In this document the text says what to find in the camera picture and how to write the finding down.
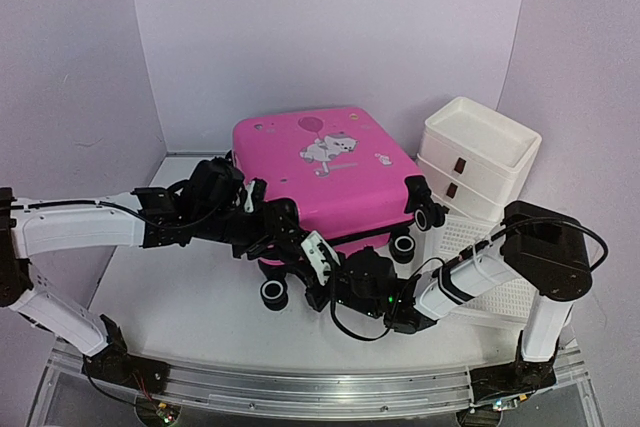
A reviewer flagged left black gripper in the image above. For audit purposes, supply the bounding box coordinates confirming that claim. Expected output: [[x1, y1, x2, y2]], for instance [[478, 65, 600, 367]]
[[194, 201, 303, 261]]

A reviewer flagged pink cartoon child suitcase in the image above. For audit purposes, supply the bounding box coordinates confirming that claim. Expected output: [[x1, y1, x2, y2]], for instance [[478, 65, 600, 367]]
[[232, 107, 446, 310]]

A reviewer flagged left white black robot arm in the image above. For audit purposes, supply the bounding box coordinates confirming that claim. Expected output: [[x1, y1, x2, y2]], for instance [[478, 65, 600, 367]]
[[1, 173, 322, 394]]

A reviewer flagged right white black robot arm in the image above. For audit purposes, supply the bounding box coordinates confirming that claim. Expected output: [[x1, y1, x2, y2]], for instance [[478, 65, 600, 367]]
[[299, 201, 592, 405]]

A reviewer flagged white three-drawer storage cabinet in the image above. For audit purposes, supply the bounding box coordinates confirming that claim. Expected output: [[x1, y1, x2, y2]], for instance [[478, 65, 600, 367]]
[[416, 97, 542, 222]]

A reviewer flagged white perforated plastic basket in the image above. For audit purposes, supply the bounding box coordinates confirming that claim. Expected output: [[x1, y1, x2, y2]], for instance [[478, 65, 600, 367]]
[[413, 214, 535, 328]]

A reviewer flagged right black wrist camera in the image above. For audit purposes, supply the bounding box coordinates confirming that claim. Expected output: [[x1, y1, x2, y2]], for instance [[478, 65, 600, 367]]
[[344, 247, 397, 298]]

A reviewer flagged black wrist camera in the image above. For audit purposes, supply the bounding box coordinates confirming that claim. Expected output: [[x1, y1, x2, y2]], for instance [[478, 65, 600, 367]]
[[181, 157, 245, 218], [344, 247, 397, 298]]

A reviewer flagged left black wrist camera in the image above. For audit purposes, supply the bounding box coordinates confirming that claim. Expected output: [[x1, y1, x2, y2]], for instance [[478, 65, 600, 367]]
[[181, 157, 245, 218]]

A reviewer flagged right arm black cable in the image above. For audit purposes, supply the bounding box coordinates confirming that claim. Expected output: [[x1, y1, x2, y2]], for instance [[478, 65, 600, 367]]
[[329, 219, 611, 343]]

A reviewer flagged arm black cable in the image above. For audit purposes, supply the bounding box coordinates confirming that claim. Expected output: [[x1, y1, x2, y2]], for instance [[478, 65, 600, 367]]
[[329, 219, 611, 343], [0, 181, 211, 228]]

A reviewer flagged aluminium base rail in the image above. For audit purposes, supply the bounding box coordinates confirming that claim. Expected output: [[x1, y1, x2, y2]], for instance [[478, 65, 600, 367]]
[[47, 336, 594, 418]]

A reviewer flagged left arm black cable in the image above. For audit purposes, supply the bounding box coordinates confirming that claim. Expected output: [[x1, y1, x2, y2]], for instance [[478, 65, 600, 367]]
[[0, 181, 211, 228]]

